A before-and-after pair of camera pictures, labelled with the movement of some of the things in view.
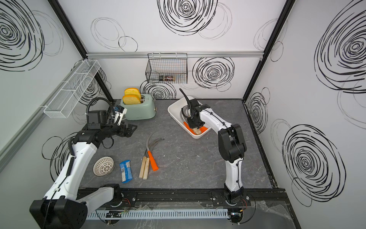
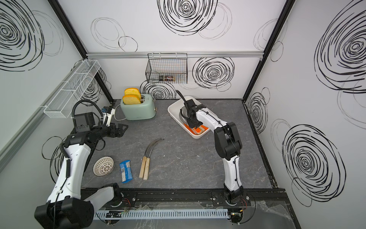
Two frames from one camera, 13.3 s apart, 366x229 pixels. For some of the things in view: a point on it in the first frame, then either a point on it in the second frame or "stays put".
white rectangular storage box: x=175 y=111 stays put
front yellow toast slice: x=131 y=99 stays put
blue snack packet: x=127 y=174 stays put
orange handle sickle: x=154 y=166 to x=188 y=128
